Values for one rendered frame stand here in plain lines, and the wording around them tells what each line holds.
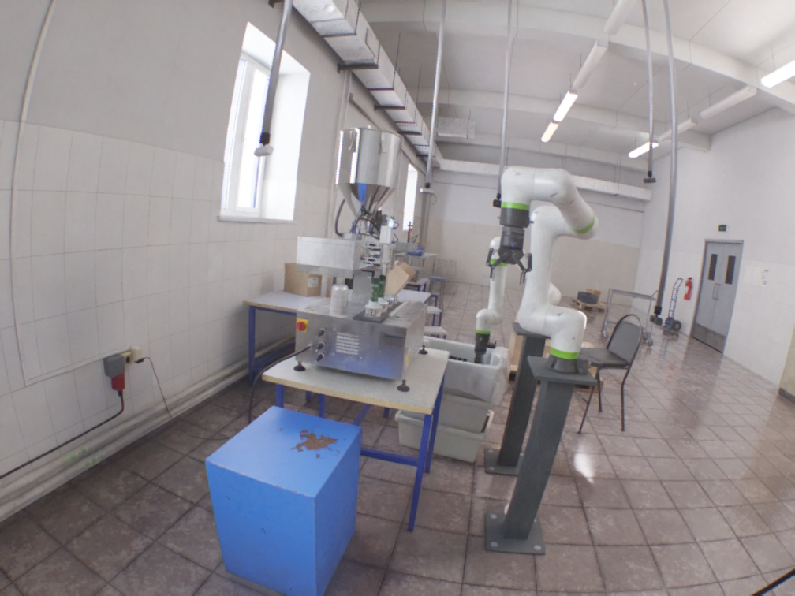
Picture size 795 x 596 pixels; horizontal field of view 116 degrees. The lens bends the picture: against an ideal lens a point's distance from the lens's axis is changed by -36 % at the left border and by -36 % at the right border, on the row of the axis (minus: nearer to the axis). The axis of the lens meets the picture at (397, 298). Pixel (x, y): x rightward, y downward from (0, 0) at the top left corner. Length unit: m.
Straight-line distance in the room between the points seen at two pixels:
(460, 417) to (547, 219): 1.38
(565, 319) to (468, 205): 10.47
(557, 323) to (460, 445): 1.24
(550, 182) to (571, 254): 11.03
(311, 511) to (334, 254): 0.99
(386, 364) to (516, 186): 0.87
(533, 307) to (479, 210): 10.35
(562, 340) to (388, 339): 0.70
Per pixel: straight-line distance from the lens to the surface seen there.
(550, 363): 1.64
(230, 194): 3.82
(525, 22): 5.39
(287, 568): 1.58
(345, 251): 1.61
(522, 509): 1.96
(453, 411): 2.47
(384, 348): 1.60
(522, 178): 1.21
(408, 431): 2.62
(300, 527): 1.37
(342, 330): 1.64
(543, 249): 1.62
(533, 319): 1.63
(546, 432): 1.74
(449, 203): 11.97
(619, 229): 12.64
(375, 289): 1.62
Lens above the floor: 1.40
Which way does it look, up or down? 10 degrees down
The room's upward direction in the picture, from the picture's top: 6 degrees clockwise
